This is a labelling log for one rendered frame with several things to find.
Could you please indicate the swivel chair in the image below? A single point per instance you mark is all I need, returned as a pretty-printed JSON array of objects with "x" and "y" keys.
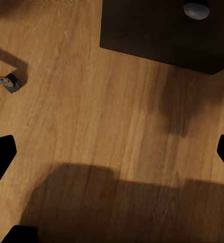
[{"x": 11, "y": 83}]

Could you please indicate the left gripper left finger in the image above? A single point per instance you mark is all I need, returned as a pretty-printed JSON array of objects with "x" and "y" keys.
[{"x": 8, "y": 151}]

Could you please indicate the cabinet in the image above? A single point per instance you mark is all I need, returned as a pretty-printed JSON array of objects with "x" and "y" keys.
[{"x": 184, "y": 33}]

